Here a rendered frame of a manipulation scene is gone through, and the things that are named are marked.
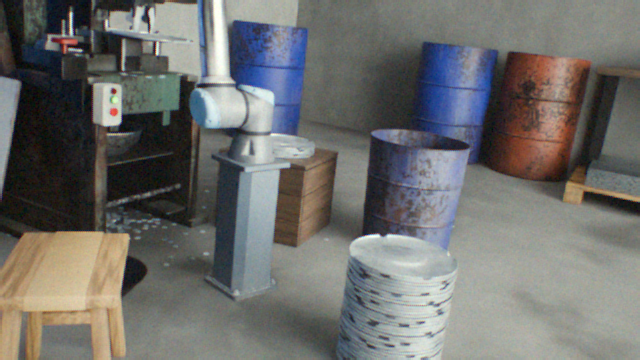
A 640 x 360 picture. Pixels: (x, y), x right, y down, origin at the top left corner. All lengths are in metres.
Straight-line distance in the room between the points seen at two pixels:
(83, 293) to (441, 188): 1.48
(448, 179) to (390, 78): 3.02
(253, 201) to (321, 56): 3.84
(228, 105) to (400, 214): 0.92
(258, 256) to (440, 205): 0.81
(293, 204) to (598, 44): 3.17
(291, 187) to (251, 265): 0.51
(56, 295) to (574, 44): 4.27
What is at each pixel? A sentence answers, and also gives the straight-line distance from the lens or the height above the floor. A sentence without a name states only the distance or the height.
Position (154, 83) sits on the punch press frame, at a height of 0.61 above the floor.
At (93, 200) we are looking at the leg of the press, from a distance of 2.10.
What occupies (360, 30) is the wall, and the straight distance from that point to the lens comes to 5.35.
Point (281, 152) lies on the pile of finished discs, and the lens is 2.33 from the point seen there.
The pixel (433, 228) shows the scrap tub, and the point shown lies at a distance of 2.33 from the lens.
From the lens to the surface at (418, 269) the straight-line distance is 1.47.
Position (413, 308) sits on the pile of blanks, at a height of 0.24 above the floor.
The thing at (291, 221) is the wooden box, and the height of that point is 0.11.
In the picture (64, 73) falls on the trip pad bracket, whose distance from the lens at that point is 1.98.
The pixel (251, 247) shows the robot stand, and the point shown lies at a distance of 1.85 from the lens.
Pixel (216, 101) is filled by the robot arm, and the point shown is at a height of 0.64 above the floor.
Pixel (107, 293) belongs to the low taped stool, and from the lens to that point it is 1.20.
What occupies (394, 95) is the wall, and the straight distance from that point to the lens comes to 5.21.
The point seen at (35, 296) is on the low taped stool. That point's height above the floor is 0.33.
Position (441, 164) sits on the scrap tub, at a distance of 2.24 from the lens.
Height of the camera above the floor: 0.87
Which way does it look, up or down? 15 degrees down
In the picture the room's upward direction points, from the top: 6 degrees clockwise
